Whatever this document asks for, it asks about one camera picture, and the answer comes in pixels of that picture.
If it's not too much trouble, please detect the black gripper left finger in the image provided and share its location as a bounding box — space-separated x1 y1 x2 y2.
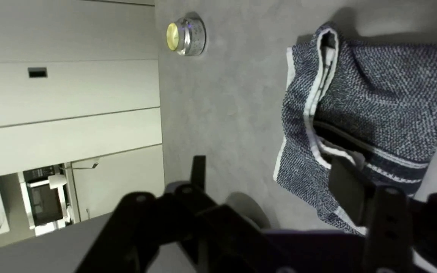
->
73 155 292 273

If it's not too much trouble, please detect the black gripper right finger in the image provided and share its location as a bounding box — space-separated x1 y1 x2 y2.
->
328 155 437 273

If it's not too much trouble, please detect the grey towel with white stripes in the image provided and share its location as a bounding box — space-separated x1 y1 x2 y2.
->
272 21 437 273

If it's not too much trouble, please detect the white counter cabinet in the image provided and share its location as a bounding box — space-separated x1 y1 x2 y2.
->
67 144 166 225

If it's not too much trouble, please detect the dark countertop appliance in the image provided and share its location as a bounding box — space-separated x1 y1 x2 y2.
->
22 166 73 229

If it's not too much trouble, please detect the glass jar with yellow candle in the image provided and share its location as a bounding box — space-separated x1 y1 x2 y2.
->
164 12 210 58

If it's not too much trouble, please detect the white tall cabinet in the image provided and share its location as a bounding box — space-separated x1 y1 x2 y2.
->
0 0 164 153

